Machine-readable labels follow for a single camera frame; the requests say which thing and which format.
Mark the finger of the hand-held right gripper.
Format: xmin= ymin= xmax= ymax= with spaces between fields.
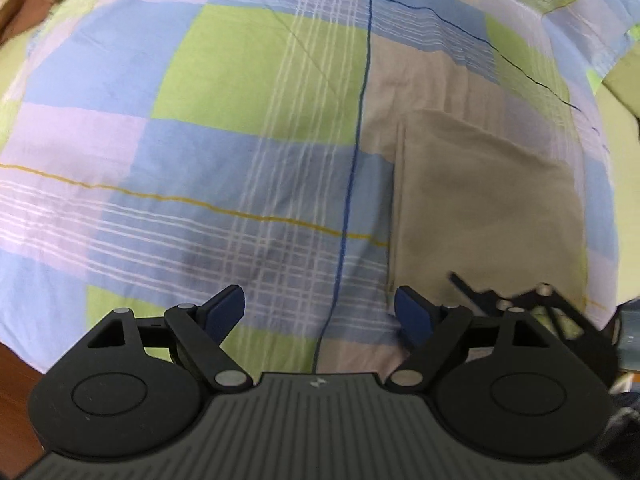
xmin=449 ymin=272 xmax=619 ymax=387

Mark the beige tank top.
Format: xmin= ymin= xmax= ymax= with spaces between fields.
xmin=386 ymin=109 xmax=590 ymax=318

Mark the brown cloth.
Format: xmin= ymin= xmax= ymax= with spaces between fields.
xmin=0 ymin=0 xmax=96 ymax=46

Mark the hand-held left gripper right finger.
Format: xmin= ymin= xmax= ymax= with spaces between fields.
xmin=385 ymin=285 xmax=561 ymax=394

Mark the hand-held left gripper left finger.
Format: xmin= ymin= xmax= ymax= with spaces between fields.
xmin=87 ymin=284 xmax=252 ymax=392

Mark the checkered bed sheet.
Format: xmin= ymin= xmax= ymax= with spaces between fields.
xmin=0 ymin=0 xmax=640 ymax=376

